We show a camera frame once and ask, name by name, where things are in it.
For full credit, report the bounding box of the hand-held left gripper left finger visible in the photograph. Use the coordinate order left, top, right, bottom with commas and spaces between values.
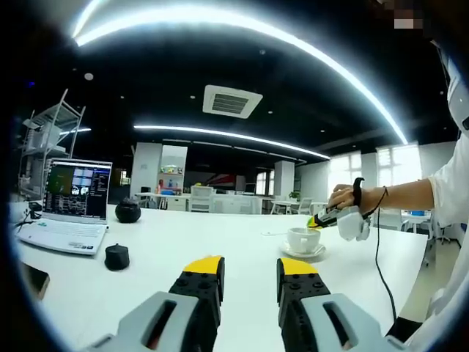
87, 254, 226, 352

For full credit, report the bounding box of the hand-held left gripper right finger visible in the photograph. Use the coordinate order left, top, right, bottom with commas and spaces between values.
276, 257, 407, 352

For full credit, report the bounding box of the white coffee cup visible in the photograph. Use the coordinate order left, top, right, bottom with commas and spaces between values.
287, 227, 322, 254

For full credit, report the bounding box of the white coffee tray saucer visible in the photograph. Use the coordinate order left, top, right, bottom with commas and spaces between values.
280, 241, 327, 260

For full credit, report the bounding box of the white tabletop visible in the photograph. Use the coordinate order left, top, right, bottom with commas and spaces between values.
9, 203, 429, 352

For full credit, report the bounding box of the person's right hand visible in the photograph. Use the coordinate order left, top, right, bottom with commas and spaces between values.
327, 184, 362, 213

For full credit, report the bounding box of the person's white shirt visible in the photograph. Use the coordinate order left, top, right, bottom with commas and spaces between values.
388, 40, 469, 352

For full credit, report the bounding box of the round black pot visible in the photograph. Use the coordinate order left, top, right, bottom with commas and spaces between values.
114, 197, 142, 224

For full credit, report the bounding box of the white office chair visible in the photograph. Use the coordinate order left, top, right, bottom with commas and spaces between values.
189, 186, 215, 213

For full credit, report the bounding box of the short ceiling light strip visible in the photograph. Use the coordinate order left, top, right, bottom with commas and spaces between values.
133, 124, 331, 161

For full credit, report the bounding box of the display shelf with colourful items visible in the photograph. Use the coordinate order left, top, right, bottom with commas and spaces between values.
159, 164, 184, 196

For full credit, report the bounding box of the white laptop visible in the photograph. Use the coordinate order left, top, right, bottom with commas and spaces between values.
16, 158, 114, 256

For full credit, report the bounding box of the black smartphone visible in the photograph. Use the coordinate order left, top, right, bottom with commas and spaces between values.
22, 263, 51, 301

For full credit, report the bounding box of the ceiling air conditioner vent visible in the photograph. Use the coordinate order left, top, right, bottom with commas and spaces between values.
202, 84, 264, 120

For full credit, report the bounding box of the white chest device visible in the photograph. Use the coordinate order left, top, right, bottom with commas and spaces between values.
446, 67, 469, 142

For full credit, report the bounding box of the long curved ceiling light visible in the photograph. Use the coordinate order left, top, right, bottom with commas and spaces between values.
72, 0, 410, 145

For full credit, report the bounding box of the white shelf rack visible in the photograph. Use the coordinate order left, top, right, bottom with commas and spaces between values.
18, 89, 86, 195

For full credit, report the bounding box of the black wrist strap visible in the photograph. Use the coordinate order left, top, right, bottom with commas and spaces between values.
350, 177, 368, 218

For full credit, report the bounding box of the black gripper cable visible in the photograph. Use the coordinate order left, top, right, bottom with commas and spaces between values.
372, 186, 401, 328

